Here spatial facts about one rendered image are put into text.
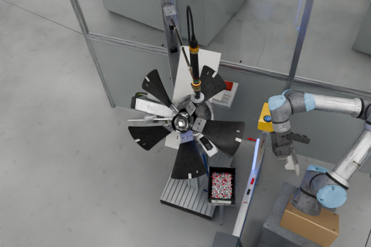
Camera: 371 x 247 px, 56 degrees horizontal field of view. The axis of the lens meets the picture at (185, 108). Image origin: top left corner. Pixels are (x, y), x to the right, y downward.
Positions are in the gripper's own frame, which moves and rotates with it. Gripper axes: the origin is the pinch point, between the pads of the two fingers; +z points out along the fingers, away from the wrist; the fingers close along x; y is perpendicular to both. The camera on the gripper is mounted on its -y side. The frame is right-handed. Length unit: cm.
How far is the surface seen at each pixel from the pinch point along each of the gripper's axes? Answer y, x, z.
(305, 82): -45, -91, -13
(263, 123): -4, -60, -3
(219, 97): 14, -103, -15
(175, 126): 49, -51, -18
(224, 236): 38.5, 6.0, 20.8
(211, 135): 30, -45, -10
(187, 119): 41, -47, -22
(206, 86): 26, -50, -37
